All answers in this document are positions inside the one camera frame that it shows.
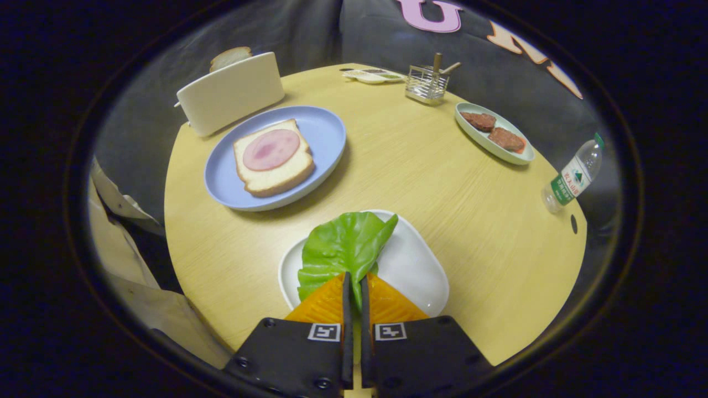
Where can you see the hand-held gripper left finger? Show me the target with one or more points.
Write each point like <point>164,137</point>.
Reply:
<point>293,354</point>

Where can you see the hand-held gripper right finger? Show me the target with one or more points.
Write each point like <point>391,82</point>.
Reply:
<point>420,354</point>

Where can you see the green lettuce leaf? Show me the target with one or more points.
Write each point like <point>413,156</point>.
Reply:
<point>340,246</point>

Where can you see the brown crust bread slice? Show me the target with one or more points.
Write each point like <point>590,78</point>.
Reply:
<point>229,55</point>

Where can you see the white plate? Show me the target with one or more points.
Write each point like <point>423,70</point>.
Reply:
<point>412,265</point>

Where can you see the person's beige jacket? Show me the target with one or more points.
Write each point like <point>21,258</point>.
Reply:
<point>138,298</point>

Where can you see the thick white bread slice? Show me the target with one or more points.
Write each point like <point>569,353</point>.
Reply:
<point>279,179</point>

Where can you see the pink ham slice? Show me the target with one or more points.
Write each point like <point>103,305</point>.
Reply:
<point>271,149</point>

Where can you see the pale green plate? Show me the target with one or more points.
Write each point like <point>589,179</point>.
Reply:
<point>495,152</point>

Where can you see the blue plate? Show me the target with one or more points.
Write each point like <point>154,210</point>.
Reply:
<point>326,138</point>

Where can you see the brown meat patty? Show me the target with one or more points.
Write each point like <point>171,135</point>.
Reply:
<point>479,121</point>
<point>506,139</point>

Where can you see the clear plastic water bottle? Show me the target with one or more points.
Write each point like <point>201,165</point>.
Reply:
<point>572,177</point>

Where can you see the cream white toaster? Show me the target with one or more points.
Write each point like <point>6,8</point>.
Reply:
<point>232,94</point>

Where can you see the white divided condiment dish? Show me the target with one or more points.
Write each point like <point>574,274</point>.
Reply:
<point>373,76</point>

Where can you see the light wooden utensil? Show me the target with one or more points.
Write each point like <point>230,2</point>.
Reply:
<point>451,68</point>

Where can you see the dark wooden utensil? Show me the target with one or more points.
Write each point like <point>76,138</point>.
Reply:
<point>437,62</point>

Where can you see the black backdrop cloth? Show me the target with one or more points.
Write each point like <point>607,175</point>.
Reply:
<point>332,33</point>

